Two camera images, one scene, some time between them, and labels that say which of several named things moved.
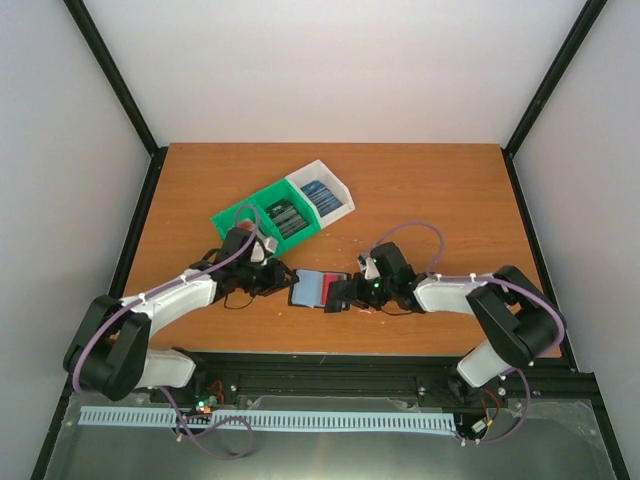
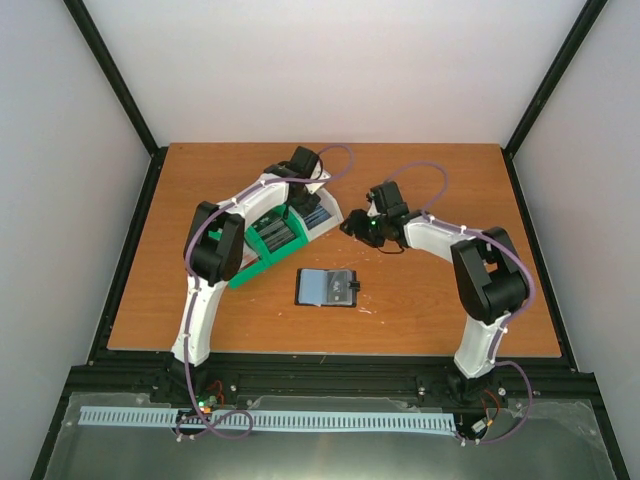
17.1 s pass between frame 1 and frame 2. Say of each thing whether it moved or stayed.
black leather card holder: stayed
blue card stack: moved
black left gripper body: moved
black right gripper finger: moved
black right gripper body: moved
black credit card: moved
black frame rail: stayed
